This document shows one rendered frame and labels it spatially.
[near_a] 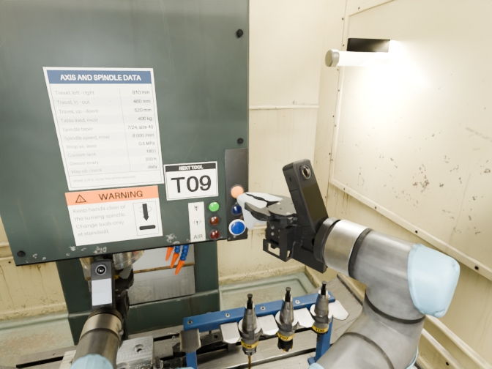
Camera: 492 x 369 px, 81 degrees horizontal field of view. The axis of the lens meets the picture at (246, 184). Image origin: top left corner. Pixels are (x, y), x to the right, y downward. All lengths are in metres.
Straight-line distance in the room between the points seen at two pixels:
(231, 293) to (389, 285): 1.65
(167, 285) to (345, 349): 1.16
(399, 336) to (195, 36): 0.53
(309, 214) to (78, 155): 0.39
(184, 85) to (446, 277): 0.46
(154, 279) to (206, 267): 0.24
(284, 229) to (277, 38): 1.32
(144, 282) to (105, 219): 0.89
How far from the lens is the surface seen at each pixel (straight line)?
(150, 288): 1.49
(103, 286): 0.76
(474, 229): 1.07
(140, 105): 0.54
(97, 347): 0.68
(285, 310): 0.89
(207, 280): 1.53
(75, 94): 0.56
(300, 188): 0.44
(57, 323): 2.11
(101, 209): 0.60
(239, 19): 0.56
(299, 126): 1.74
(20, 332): 2.16
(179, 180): 0.57
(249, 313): 0.85
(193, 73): 0.54
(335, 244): 0.43
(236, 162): 0.57
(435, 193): 1.14
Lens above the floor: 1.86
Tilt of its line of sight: 19 degrees down
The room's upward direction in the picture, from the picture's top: straight up
